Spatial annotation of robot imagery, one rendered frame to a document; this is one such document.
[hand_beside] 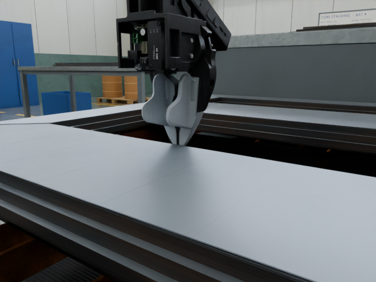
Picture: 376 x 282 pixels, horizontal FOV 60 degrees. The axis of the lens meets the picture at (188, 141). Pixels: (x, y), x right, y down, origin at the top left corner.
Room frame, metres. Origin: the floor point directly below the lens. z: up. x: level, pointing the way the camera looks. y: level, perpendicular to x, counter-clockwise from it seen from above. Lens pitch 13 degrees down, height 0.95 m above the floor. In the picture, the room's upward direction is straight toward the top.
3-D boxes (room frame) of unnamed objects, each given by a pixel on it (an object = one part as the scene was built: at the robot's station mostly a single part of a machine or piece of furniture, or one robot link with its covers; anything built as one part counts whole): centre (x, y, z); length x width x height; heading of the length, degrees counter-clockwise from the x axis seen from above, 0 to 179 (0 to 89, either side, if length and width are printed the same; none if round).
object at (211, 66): (0.39, -0.01, 0.94); 0.05 x 0.02 x 0.09; 55
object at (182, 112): (0.38, 0.01, 0.89); 0.06 x 0.03 x 0.09; 145
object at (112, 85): (8.72, 1.71, 0.47); 1.32 x 0.80 x 0.95; 57
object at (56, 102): (4.87, 1.80, 0.29); 0.61 x 0.43 x 0.57; 57
